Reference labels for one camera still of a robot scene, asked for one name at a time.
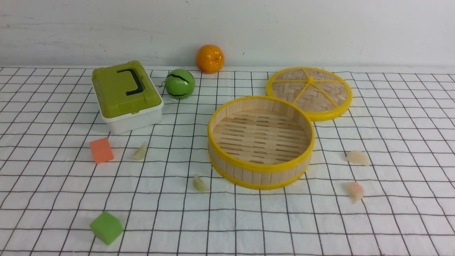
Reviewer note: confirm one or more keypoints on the light green dumpling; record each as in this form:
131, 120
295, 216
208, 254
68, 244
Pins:
199, 185

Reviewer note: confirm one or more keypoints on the orange toy fruit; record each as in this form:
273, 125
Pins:
210, 59

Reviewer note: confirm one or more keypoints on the orange foam cube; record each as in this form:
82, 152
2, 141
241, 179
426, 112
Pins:
101, 150

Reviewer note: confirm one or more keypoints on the bamboo steamer tray yellow rim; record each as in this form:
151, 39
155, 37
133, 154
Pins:
259, 142

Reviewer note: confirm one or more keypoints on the pink white dumpling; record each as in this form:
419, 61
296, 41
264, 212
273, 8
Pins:
354, 190

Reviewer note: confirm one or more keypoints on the green toy watermelon ball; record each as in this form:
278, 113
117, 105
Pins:
180, 83

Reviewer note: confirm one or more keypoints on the bamboo steamer lid yellow rim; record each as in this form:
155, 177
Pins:
320, 94

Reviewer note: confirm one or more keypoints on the white black grid tablecloth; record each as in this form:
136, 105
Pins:
51, 189

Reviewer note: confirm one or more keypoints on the green white lunch box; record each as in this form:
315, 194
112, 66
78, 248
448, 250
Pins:
127, 98

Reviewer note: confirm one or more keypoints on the pale green dumpling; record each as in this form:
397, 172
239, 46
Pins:
140, 153

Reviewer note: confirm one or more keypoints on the green foam cube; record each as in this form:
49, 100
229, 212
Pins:
106, 227

